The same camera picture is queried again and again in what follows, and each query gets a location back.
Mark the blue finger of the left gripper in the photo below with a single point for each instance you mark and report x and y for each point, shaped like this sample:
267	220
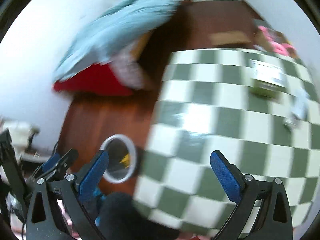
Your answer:
53	161

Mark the crumpled white tissue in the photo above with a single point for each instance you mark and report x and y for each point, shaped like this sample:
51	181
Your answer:
298	109

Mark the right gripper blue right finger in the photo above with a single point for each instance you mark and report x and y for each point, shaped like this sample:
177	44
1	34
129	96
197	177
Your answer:
273	220

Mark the light blue duvet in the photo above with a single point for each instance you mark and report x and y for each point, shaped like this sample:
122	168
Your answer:
120	25

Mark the green carton box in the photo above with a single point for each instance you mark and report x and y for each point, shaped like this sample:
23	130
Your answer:
267	79

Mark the white round trash bin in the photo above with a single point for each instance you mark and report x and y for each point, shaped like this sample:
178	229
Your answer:
117	146

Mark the orange snack wrapper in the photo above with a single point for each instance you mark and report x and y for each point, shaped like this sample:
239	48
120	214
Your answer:
125	161

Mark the bed with red sheet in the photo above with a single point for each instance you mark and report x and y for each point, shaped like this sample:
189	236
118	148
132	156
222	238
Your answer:
120	77

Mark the green white checkered tablecloth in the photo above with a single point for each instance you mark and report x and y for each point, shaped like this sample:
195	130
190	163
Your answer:
206	103

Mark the black fuzzy trouser leg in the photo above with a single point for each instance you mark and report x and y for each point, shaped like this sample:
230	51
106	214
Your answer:
120	220

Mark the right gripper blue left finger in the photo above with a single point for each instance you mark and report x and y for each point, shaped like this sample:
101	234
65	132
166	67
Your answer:
45	219

